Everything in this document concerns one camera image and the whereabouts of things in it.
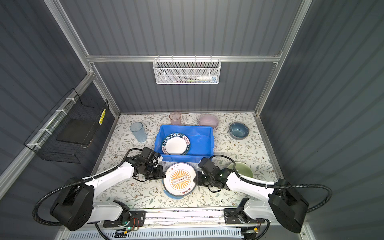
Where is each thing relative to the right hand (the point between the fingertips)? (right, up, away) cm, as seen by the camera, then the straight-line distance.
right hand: (195, 181), depth 81 cm
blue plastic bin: (+5, +20, +24) cm, 32 cm away
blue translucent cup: (-36, +29, +10) cm, 47 cm away
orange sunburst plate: (-9, -1, +3) cm, 10 cm away
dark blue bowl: (+32, +28, +26) cm, 50 cm away
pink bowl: (+10, +35, +31) cm, 48 cm away
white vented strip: (+15, -21, -11) cm, 28 cm away
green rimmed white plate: (-13, +18, +21) cm, 31 cm away
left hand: (-17, +2, +3) cm, 17 cm away
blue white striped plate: (-12, -6, -4) cm, 14 cm away
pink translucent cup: (-14, +37, +23) cm, 46 cm away
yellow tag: (-52, +35, +1) cm, 63 cm away
